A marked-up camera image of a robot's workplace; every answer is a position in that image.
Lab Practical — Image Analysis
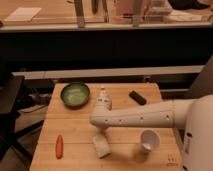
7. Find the white sponge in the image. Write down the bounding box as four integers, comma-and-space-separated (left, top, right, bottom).
92, 134, 111, 158

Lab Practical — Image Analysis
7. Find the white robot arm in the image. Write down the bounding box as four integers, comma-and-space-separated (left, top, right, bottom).
90, 95, 213, 171

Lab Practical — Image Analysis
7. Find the small white bottle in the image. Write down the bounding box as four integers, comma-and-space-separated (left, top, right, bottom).
99, 86, 108, 99

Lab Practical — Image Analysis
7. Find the orange carrot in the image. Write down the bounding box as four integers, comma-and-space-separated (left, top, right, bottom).
55, 135, 63, 159

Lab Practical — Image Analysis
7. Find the green bowl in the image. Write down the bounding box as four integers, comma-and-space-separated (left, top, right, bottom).
60, 82, 90, 108

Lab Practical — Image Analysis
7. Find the black remote block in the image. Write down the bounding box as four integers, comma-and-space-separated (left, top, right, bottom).
129, 91, 146, 105

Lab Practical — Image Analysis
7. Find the white paper cup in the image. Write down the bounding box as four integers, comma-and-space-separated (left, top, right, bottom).
140, 130, 160, 154

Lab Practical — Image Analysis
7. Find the black chair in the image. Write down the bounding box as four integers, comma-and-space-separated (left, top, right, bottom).
0, 76, 44, 161

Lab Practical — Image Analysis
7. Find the white paper sheet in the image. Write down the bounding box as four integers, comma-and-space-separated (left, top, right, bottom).
5, 7, 41, 22

